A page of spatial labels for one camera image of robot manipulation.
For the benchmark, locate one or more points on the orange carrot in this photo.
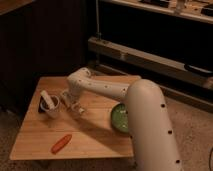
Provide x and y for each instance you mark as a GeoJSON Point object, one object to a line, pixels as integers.
{"type": "Point", "coordinates": [60, 144]}

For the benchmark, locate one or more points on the long wooden bench rail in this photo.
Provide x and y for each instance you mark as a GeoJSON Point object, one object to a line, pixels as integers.
{"type": "Point", "coordinates": [149, 61]}

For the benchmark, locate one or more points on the thin metal pole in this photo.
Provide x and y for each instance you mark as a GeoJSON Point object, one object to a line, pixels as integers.
{"type": "Point", "coordinates": [98, 33]}

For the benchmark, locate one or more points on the wooden table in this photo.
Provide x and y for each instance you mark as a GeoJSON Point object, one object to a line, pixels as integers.
{"type": "Point", "coordinates": [92, 134]}

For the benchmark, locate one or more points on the black handle on bench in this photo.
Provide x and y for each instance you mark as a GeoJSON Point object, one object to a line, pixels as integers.
{"type": "Point", "coordinates": [198, 71]}

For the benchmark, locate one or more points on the green ceramic bowl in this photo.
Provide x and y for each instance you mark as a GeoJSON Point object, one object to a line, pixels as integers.
{"type": "Point", "coordinates": [119, 118]}

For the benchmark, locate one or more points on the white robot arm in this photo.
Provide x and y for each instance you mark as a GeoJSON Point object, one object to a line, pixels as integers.
{"type": "Point", "coordinates": [150, 128]}

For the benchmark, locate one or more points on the upper wooden shelf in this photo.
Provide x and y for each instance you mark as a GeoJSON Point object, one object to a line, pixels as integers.
{"type": "Point", "coordinates": [187, 9]}

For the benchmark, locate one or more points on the dark wooden cabinet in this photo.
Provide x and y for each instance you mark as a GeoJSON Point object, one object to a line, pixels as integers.
{"type": "Point", "coordinates": [45, 37]}

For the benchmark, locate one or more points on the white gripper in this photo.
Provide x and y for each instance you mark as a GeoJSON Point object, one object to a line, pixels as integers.
{"type": "Point", "coordinates": [70, 101]}

